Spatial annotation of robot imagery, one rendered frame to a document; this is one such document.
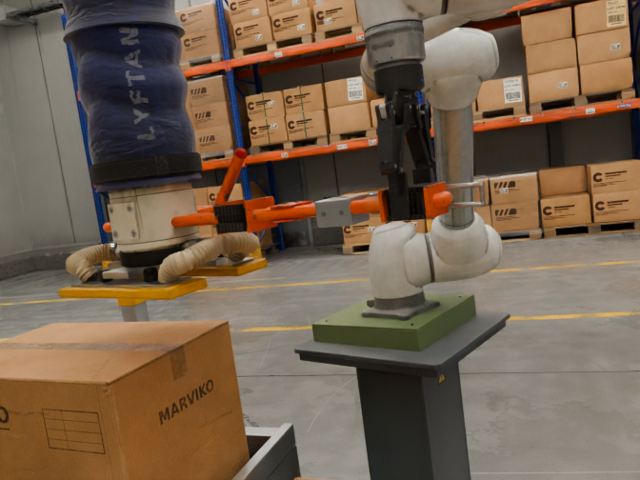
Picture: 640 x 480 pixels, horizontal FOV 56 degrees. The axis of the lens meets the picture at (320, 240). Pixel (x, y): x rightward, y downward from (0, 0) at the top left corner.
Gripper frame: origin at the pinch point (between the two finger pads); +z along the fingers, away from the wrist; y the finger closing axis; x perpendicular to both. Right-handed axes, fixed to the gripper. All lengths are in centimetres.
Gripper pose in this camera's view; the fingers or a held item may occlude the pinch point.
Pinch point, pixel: (412, 197)
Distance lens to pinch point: 95.7
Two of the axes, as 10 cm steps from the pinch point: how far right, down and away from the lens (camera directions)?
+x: 8.2, -0.4, -5.7
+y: -5.5, 1.7, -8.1
